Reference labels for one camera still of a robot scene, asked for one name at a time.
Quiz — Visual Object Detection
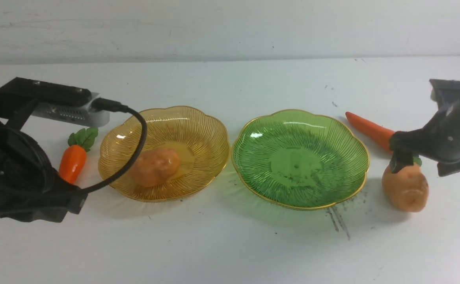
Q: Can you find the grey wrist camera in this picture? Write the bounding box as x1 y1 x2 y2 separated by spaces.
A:
429 79 460 110
31 92 110 128

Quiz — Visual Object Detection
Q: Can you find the green ribbed plastic plate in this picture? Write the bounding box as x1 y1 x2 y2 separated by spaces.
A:
231 109 370 211

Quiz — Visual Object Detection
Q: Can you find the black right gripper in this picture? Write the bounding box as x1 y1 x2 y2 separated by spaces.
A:
389 100 460 177

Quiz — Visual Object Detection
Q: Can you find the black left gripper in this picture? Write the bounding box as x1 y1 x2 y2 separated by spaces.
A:
0 77 92 223

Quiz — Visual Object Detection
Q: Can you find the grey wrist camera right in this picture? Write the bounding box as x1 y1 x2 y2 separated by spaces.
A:
429 79 460 110

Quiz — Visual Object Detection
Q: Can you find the toy potato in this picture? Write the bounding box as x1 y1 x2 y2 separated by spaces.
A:
128 148 181 187
382 163 429 213

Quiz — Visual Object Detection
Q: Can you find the orange toy carrot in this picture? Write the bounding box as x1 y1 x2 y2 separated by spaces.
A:
345 112 395 159
58 127 99 184

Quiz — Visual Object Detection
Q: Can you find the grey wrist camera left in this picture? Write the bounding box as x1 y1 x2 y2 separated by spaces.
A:
31 92 110 128

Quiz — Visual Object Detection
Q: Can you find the black camera cable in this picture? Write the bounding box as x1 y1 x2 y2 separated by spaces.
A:
81 98 148 194

